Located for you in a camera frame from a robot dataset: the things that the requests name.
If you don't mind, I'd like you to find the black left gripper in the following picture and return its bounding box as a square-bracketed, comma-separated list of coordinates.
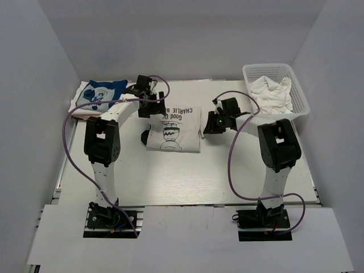
[139, 92, 167, 118]

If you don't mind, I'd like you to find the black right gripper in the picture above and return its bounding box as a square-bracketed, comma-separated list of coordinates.
[203, 111, 229, 134]

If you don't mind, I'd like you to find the white green Charlie Brown shirt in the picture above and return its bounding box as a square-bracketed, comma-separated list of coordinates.
[141, 105, 204, 153]

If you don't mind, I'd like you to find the blue Mickey Mouse shirt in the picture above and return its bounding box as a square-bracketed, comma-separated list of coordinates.
[76, 80, 128, 113]

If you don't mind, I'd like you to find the pink shirt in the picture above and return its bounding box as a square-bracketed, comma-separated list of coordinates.
[72, 114, 100, 121]

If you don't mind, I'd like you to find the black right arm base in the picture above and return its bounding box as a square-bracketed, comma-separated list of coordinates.
[232, 202, 292, 242]

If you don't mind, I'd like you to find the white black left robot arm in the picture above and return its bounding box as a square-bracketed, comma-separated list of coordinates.
[84, 92, 166, 227]

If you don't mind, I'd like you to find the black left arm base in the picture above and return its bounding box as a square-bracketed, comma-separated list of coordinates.
[83, 207, 143, 239]

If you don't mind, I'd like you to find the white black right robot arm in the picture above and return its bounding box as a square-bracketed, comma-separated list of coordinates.
[204, 111, 301, 227]

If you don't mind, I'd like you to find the white crumpled shirt in basket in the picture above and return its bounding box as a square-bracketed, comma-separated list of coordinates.
[249, 76, 293, 114]

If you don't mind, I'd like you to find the white plastic basket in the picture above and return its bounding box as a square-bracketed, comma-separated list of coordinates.
[242, 63, 310, 121]

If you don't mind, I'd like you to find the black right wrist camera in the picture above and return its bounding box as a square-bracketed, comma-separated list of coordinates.
[214, 97, 250, 118]

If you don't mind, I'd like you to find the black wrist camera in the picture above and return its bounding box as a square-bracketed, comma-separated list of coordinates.
[214, 97, 250, 118]
[123, 75, 154, 98]

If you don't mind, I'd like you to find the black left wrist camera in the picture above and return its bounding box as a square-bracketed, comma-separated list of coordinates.
[123, 75, 154, 98]

